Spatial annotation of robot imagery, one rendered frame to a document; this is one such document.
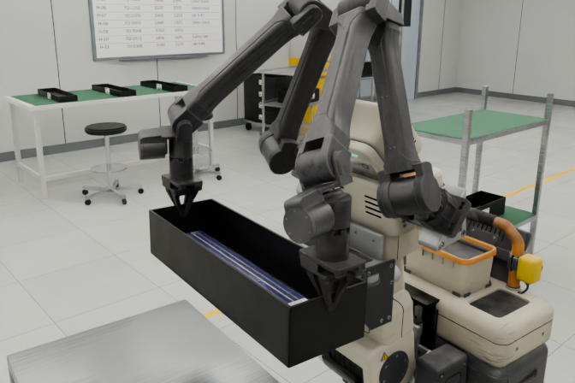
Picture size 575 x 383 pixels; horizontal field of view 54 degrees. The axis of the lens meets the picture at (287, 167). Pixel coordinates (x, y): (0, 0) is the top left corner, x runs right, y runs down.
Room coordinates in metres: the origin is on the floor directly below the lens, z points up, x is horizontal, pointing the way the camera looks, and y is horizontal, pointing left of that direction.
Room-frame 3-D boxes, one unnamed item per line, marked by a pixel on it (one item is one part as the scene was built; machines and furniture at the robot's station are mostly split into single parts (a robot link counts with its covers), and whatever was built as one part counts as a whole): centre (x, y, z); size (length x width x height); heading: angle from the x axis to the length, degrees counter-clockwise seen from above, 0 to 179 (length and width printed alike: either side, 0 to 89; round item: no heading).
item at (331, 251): (0.87, -0.07, 1.19); 0.10 x 0.07 x 0.07; 36
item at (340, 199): (0.87, -0.07, 1.25); 0.07 x 0.06 x 0.07; 142
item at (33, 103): (5.39, 1.65, 0.40); 1.80 x 0.75 x 0.80; 131
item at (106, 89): (5.36, 1.65, 0.83); 0.62 x 0.16 x 0.06; 41
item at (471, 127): (3.19, -1.08, 0.55); 0.91 x 0.46 x 1.10; 131
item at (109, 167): (4.62, 1.50, 0.31); 0.53 x 0.50 x 0.62; 131
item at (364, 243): (1.27, -0.14, 0.97); 0.28 x 0.16 x 0.22; 36
